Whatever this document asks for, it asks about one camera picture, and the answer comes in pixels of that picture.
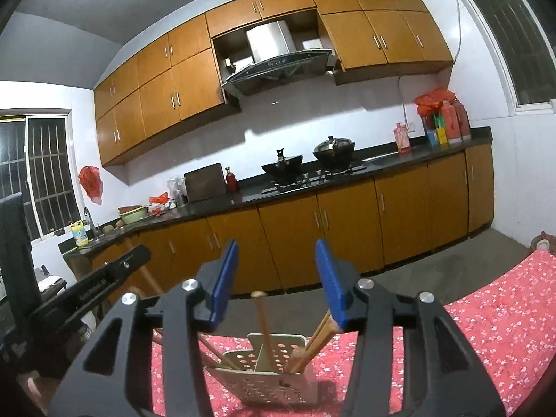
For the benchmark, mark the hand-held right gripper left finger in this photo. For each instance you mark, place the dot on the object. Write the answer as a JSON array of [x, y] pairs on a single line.
[[226, 278]]

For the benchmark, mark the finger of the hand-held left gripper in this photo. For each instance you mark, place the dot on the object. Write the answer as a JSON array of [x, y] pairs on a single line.
[[100, 280]]

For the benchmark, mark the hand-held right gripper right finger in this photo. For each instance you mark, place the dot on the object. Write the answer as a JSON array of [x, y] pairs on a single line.
[[330, 282]]

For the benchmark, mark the bamboo chopstick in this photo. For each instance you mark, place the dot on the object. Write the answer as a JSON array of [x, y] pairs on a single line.
[[316, 334], [324, 338], [213, 352], [263, 334]]

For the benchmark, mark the beige perforated utensil holder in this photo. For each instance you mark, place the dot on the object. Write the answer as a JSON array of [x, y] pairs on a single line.
[[269, 382]]

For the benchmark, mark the yellow detergent bottle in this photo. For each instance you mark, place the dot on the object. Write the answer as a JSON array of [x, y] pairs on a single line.
[[79, 234]]

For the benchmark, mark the orange lower kitchen cabinets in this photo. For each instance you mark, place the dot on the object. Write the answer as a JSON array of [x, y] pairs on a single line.
[[347, 226]]

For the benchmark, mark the orange kitchen cabinets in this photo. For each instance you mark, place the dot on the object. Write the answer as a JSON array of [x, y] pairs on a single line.
[[347, 226], [173, 82]]

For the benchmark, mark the metal faucet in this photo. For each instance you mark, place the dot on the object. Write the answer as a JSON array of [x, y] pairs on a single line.
[[90, 217]]

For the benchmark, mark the green basin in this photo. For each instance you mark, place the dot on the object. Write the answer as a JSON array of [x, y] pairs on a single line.
[[132, 215]]

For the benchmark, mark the barred window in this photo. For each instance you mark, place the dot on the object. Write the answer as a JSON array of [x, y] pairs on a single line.
[[47, 173]]

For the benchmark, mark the black kitchen countertop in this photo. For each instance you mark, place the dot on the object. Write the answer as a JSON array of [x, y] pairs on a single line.
[[252, 193]]

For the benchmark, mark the red and white plastic bag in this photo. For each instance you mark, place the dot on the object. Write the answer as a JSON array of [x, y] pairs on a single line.
[[158, 203]]

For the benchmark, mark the small red bottle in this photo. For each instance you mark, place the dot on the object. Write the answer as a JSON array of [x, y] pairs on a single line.
[[231, 180]]

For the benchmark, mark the dark cutting board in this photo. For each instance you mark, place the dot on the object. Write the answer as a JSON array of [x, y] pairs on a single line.
[[204, 182]]

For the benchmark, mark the clear plastic bag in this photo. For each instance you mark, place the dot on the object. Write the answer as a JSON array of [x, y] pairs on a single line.
[[177, 191]]

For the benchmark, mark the black gas stove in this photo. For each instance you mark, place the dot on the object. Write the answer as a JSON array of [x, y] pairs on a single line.
[[330, 174]]

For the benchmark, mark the black wok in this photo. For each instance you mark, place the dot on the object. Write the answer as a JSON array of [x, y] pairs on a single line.
[[282, 169]]

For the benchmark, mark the dark pot with lid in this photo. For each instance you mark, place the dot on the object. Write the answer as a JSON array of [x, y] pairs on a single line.
[[334, 152]]

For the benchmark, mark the pink bottle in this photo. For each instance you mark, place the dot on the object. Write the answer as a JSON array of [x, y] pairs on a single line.
[[402, 139]]

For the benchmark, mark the blue box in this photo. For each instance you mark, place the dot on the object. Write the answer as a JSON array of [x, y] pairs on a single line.
[[431, 137]]

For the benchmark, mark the red floral tablecloth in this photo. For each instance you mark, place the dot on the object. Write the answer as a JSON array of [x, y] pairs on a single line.
[[499, 334]]

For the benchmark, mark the yellow and green bottle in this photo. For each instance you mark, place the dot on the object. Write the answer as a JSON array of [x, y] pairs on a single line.
[[441, 132]]

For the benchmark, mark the large red jug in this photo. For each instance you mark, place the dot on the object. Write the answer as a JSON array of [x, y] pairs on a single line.
[[464, 121], [451, 124]]

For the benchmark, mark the orange upper kitchen cabinets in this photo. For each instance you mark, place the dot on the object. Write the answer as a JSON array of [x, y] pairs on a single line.
[[173, 82]]

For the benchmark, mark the brown round object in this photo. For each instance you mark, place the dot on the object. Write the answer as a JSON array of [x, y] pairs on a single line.
[[542, 242]]

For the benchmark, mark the steel range hood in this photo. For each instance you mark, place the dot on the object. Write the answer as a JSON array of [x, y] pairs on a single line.
[[278, 63]]

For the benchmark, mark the large window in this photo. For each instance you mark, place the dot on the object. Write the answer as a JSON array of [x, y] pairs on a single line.
[[512, 43]]

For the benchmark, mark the red plastic bag on wall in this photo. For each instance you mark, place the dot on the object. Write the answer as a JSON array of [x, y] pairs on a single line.
[[91, 184]]

